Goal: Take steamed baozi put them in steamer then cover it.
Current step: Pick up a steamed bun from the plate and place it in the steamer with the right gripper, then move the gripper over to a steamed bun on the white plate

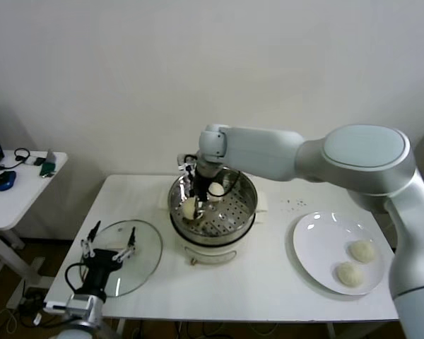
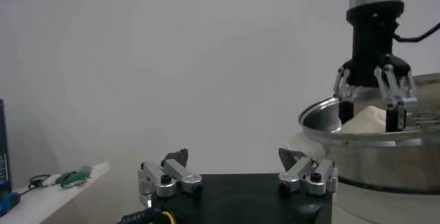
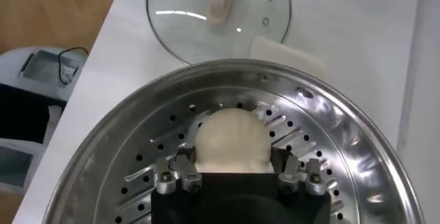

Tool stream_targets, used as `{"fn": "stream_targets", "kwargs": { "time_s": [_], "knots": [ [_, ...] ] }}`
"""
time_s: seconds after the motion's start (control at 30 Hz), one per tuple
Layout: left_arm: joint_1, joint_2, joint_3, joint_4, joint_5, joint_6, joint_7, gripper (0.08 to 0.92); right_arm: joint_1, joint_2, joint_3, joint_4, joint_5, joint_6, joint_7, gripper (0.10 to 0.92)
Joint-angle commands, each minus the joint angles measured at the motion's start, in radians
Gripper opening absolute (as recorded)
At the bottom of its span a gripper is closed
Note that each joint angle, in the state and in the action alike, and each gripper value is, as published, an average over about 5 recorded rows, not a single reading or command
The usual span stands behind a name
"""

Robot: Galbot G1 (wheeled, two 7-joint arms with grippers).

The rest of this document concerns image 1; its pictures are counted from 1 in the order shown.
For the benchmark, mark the white electric cooking pot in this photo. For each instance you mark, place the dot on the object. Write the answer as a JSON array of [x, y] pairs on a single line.
[[205, 253]]

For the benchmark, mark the perforated stainless steel steamer basket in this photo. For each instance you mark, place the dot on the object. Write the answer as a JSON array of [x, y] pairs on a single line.
[[233, 212]]

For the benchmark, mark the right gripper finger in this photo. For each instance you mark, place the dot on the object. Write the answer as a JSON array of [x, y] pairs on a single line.
[[201, 209], [191, 183]]

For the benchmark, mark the white work table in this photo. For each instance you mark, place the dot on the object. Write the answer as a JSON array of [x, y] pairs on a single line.
[[254, 289]]

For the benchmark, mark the small black device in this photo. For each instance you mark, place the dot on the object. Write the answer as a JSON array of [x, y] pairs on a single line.
[[39, 162]]

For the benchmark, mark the white steamed baozi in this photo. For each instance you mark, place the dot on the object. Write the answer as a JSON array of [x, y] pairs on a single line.
[[189, 209], [362, 251], [348, 274], [216, 190]]

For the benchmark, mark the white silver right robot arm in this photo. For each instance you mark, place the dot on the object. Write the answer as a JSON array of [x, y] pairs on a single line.
[[339, 159]]

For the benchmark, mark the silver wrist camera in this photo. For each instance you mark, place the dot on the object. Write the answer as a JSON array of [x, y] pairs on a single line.
[[85, 303], [183, 162]]

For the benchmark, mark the green upright gadget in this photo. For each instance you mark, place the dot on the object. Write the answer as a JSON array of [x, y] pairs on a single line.
[[47, 164]]

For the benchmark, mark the blue computer mouse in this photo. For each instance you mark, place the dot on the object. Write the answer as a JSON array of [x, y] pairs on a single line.
[[5, 182]]

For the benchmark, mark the white side table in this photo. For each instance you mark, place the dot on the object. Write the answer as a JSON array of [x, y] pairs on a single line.
[[21, 197]]

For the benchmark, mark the small white device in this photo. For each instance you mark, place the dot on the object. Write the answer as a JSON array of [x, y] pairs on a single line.
[[30, 162]]

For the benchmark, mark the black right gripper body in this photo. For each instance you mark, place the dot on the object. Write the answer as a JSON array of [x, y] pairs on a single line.
[[202, 185]]

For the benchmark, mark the dark floor power strip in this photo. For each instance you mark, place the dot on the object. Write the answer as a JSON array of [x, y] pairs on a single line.
[[30, 296]]

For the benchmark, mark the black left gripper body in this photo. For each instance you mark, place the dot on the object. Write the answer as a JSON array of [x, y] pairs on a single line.
[[100, 266]]

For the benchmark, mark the round glass pot lid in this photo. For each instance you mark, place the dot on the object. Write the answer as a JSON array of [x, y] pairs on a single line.
[[145, 247]]

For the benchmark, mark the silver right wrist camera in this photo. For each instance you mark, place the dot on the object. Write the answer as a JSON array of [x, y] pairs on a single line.
[[183, 162]]

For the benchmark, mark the large white plate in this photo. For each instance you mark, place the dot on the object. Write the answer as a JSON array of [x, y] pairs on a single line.
[[311, 233]]

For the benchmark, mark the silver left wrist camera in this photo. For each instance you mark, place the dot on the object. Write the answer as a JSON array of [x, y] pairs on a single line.
[[85, 303]]

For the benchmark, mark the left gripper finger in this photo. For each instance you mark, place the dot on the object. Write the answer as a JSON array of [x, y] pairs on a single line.
[[131, 245], [88, 243]]

